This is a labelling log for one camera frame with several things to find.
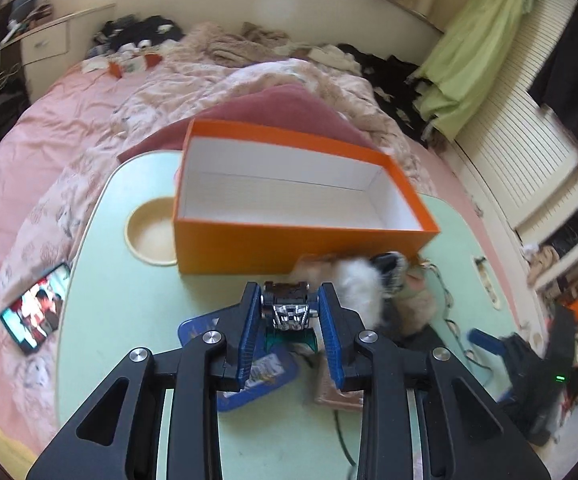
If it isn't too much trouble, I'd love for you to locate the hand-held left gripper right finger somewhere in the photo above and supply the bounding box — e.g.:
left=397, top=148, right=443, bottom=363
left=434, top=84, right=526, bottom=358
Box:
left=318, top=281, right=552, bottom=480

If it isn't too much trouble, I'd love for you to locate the green cartoon print desktop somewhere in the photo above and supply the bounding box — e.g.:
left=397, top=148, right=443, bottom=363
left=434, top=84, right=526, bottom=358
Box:
left=56, top=147, right=524, bottom=480

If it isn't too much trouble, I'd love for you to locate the white fluffy pom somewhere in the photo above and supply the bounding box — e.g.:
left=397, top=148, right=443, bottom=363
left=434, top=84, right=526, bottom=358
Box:
left=336, top=255, right=387, bottom=331

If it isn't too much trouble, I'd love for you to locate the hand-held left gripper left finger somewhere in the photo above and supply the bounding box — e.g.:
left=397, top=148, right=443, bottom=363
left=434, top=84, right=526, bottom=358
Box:
left=26, top=281, right=264, bottom=480

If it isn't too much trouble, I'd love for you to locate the beige fluffy pom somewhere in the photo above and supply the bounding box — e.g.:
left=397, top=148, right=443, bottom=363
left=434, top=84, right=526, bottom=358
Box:
left=291, top=255, right=342, bottom=287

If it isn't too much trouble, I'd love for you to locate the pink bed sheet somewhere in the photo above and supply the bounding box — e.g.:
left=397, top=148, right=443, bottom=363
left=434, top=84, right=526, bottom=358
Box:
left=0, top=57, right=180, bottom=441

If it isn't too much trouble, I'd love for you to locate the white slatted panel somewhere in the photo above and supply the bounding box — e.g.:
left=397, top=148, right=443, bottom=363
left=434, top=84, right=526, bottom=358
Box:
left=449, top=0, right=578, bottom=231

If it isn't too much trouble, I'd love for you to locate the cream bedside cabinet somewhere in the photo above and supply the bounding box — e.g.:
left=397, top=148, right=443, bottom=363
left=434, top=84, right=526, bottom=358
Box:
left=16, top=2, right=117, bottom=68

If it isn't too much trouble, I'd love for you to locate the maroon pillow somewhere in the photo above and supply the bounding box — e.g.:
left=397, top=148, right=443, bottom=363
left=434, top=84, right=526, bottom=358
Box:
left=116, top=82, right=384, bottom=163

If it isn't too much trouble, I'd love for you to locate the thin black cord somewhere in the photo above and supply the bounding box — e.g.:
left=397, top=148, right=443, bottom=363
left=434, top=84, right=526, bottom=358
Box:
left=421, top=260, right=474, bottom=361
left=331, top=410, right=357, bottom=466

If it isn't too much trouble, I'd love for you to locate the silver black toy teal base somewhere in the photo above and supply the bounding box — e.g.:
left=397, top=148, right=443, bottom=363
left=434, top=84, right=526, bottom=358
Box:
left=260, top=280, right=322, bottom=353

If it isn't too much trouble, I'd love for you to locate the smartphone with lit screen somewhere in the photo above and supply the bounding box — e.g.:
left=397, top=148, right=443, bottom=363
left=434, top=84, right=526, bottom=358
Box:
left=0, top=261, right=72, bottom=355

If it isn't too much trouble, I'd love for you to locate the blue plastic packet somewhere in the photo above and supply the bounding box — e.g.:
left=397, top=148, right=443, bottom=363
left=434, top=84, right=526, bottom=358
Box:
left=178, top=310, right=300, bottom=413

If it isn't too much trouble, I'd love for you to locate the black and white clothes pile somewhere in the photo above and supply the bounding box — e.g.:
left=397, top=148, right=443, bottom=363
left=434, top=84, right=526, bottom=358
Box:
left=91, top=15, right=187, bottom=56

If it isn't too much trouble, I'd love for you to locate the orange cardboard box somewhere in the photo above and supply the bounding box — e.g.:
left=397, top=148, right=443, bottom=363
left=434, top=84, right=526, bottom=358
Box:
left=171, top=117, right=442, bottom=276

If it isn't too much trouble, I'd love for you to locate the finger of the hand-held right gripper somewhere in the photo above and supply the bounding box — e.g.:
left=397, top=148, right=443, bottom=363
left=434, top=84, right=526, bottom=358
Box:
left=469, top=328, right=507, bottom=358

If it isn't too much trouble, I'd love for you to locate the light green hanging cloth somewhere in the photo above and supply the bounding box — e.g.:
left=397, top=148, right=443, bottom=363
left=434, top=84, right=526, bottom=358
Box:
left=409, top=0, right=544, bottom=141

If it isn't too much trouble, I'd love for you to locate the peach cartoon figurine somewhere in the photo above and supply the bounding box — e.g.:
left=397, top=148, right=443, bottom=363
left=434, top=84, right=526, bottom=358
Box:
left=403, top=260, right=440, bottom=333

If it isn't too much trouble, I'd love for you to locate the black clothes heap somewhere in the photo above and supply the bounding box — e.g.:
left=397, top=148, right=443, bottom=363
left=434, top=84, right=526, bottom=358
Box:
left=339, top=42, right=444, bottom=146

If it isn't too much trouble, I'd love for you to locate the beige crumpled cloth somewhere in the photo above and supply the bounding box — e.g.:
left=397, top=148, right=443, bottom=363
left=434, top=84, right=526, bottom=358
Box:
left=521, top=242, right=562, bottom=286

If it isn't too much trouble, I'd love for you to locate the brown printed box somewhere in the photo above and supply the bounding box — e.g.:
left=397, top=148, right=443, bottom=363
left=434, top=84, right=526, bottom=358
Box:
left=314, top=355, right=367, bottom=413

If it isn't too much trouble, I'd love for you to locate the pink printed fluffy quilt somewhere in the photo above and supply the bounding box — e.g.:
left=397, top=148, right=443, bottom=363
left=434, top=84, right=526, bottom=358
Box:
left=0, top=22, right=424, bottom=311

